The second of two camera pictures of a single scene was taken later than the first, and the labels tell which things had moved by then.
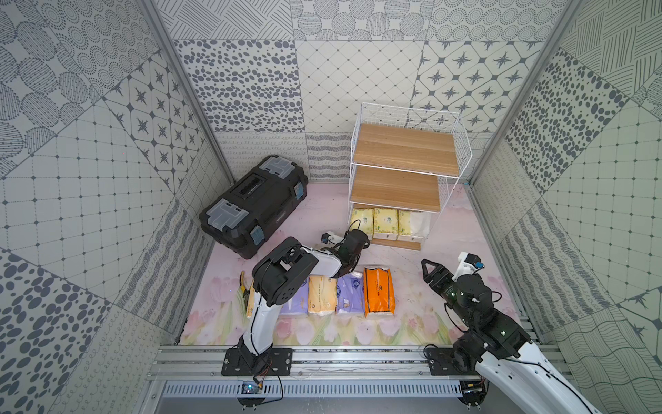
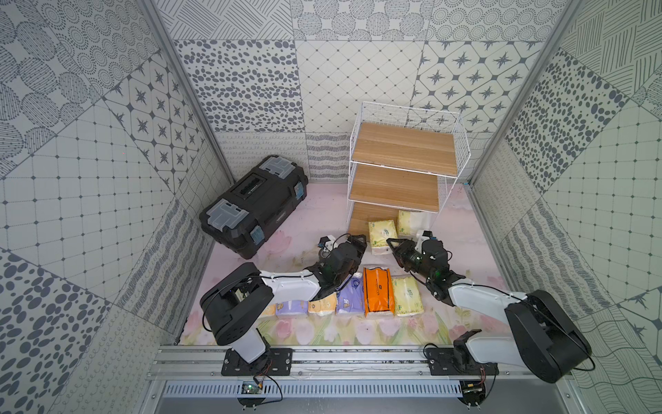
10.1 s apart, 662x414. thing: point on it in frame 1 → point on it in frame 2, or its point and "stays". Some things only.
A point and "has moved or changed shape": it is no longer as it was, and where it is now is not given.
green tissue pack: [365, 216] → [408, 300]
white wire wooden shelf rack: [405, 159] stays
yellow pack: [413, 226] stays
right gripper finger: [438, 266] → [398, 240]
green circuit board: [249, 387] stays
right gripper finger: [426, 276] → [396, 255]
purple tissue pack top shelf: [299, 303] stays
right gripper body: [444, 286] → [410, 258]
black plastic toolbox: [255, 208] stays
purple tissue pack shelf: [350, 292] stays
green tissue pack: [385, 226] has moved or changed shape
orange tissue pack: [378, 293] stays
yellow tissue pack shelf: [322, 294] stays
